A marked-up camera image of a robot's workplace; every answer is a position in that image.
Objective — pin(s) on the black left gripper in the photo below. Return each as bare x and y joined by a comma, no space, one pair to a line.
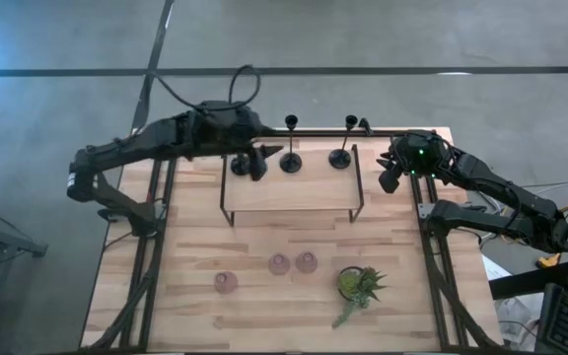
252,133

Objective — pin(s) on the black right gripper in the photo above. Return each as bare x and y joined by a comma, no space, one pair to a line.
419,153

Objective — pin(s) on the black candlestick holder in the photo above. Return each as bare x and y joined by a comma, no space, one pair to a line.
340,159
239,166
290,162

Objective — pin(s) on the pink glass vase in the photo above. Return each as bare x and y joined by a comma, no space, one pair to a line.
279,264
226,282
306,262

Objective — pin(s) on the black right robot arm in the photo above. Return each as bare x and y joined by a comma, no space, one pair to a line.
486,177

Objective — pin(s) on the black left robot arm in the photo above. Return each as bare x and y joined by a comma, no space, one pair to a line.
131,143

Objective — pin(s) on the wooden shelf riser black legs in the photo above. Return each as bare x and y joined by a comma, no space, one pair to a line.
289,192

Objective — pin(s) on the green succulent in black pot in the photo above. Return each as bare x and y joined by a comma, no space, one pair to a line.
350,283

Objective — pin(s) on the white paper sheet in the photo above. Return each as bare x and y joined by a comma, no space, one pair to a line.
495,268

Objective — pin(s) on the black desk edge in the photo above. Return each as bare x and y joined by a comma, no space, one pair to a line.
525,283

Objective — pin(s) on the clear plastic bag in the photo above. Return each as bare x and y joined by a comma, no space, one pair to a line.
516,318

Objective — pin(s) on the black metal table frame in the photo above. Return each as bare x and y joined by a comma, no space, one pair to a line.
313,133

